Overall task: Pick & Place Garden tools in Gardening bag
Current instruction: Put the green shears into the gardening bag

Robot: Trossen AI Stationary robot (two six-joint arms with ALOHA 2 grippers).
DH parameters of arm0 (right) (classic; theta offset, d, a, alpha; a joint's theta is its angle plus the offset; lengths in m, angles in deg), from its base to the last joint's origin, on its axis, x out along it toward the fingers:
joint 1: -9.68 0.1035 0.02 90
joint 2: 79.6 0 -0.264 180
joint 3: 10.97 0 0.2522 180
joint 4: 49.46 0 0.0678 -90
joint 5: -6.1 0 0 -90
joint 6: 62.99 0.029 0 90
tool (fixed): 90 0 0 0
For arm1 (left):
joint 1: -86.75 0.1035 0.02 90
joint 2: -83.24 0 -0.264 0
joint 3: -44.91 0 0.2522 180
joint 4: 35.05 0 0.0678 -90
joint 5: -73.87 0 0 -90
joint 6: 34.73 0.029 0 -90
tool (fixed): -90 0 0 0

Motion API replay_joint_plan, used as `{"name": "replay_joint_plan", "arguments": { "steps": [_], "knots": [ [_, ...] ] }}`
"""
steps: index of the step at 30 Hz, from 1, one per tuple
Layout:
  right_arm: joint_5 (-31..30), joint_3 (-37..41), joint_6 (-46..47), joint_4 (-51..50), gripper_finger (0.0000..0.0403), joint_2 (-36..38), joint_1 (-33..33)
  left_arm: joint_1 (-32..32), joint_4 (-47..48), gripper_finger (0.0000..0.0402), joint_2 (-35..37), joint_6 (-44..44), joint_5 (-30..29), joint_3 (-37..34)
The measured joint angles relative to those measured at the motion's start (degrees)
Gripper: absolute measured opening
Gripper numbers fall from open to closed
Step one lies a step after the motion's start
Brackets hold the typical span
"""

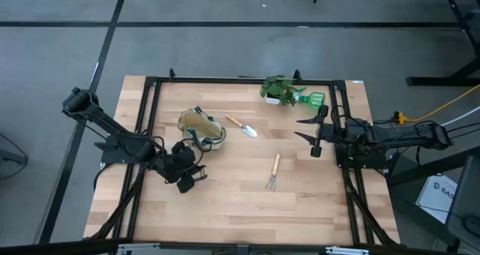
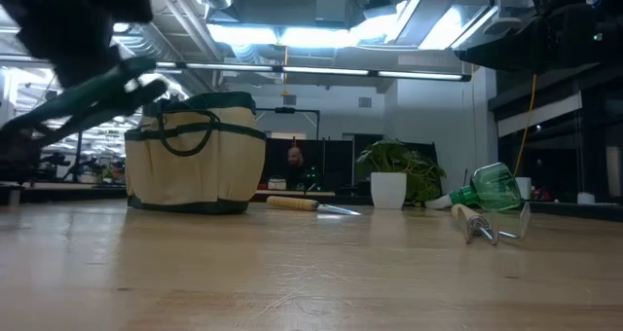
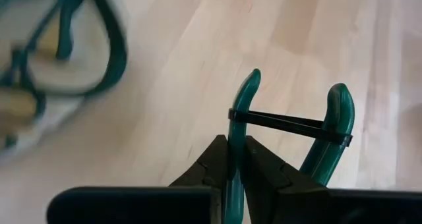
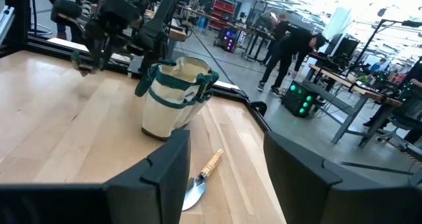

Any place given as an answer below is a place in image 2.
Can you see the green transparent spray bottle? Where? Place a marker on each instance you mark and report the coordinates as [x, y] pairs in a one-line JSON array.
[[491, 187]]

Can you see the beige green-trimmed gardening bag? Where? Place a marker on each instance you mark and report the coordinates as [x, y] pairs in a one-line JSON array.
[[194, 175]]

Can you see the white cup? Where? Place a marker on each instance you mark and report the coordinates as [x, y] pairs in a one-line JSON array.
[[524, 187]]

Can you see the small white container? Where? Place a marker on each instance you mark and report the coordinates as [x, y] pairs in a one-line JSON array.
[[586, 198]]

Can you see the green leafy houseplant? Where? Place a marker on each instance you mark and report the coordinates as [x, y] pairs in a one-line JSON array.
[[418, 168]]

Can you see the white plant pot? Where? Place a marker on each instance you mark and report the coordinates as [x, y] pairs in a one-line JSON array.
[[388, 190]]

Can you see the overhead light bar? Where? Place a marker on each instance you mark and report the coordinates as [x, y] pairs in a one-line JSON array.
[[321, 71]]

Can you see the person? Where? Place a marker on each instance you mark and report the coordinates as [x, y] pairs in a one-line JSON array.
[[295, 163]]

